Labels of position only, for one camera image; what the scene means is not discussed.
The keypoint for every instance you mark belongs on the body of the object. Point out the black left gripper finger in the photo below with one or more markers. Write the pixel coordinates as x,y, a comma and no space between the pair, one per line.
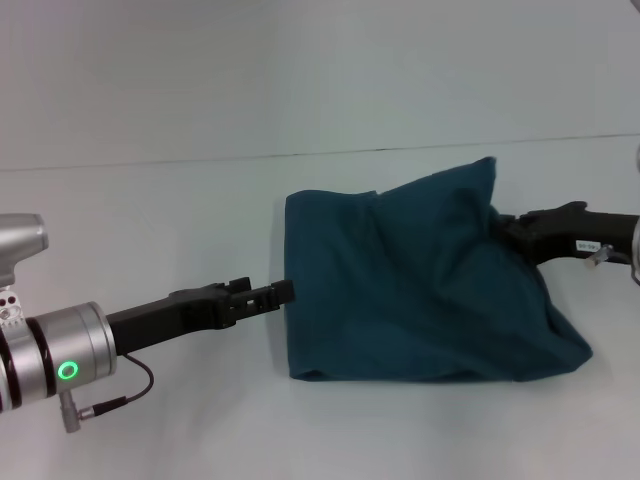
262,300
240,285

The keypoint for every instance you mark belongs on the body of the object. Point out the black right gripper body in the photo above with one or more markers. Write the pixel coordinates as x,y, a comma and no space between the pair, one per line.
570,232

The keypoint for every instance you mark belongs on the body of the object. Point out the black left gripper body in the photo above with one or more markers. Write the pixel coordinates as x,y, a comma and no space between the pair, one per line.
170,315

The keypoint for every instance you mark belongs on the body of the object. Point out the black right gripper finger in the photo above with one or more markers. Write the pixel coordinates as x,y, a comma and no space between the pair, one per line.
510,222

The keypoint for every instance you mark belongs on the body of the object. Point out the teal blue FREE t-shirt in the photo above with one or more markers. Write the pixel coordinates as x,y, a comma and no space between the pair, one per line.
425,290

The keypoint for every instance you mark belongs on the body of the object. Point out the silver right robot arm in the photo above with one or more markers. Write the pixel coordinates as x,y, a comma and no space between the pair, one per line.
636,250

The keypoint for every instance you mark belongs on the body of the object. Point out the silver left camera mount bracket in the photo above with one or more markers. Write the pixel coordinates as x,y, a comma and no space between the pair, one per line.
10,307

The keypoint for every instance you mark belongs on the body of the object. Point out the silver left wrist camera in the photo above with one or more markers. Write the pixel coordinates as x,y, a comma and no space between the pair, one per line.
20,240

